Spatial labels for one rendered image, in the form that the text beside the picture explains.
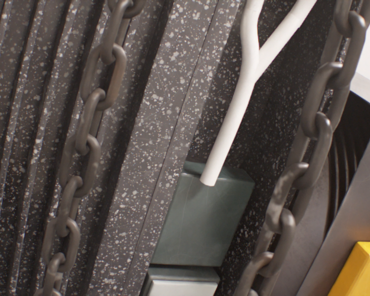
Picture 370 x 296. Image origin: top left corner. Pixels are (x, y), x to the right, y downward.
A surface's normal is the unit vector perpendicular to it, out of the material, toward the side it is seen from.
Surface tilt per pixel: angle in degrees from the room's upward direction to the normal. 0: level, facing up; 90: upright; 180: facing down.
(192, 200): 90
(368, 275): 90
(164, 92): 90
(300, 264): 90
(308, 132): 114
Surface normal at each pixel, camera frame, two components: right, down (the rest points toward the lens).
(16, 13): 0.36, 0.43
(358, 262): -0.88, -0.14
